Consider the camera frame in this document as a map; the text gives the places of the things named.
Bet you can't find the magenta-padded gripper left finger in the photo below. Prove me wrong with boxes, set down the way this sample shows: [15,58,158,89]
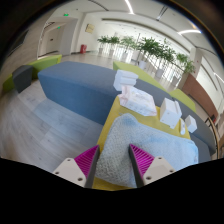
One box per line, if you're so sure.
[52,144,101,189]

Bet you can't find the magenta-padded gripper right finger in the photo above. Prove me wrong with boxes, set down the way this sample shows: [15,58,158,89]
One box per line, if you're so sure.
[128,143,177,188]

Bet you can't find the light blue towel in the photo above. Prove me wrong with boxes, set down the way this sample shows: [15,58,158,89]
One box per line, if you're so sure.
[94,113,200,188]

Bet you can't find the small white cube box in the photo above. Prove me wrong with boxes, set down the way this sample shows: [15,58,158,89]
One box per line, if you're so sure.
[184,114,198,134]

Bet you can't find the tall white box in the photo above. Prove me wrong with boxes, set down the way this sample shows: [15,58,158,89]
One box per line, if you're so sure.
[159,97,183,130]

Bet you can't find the long wooden bar table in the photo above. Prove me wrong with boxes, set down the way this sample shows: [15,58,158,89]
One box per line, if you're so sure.
[204,116,222,158]

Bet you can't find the white pink-printed tissue pack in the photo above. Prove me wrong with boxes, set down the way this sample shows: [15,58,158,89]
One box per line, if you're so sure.
[117,85,158,117]

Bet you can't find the yellow upholstered seat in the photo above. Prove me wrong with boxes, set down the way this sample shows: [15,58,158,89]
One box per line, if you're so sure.
[91,95,193,192]

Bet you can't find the lime green upholstered bench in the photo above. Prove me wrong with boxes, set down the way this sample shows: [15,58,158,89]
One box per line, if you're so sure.
[112,60,168,93]
[169,88,197,114]
[2,54,63,94]

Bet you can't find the brown wooden counter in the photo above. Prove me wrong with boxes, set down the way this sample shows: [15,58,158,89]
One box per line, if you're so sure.
[181,73,219,118]

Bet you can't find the blue upholstered bench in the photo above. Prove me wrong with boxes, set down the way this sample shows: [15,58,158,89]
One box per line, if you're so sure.
[37,60,134,126]

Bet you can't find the stack of white napkin packs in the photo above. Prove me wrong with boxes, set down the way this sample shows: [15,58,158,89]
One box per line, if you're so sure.
[113,69,139,92]

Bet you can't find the dark grey cube seat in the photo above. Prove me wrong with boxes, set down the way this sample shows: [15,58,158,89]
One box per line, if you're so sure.
[12,64,34,94]

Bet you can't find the row of potted green plants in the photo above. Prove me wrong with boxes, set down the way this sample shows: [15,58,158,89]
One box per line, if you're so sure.
[97,34,197,84]

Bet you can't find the ceiling strip lights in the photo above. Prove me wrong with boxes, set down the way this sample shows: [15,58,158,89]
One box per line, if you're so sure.
[124,0,203,36]

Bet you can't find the dark wall screen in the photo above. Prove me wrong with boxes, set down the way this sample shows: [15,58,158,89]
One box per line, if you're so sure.
[9,29,30,57]

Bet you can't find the framed wall picture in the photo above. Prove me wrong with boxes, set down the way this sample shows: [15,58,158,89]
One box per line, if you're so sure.
[84,23,96,34]

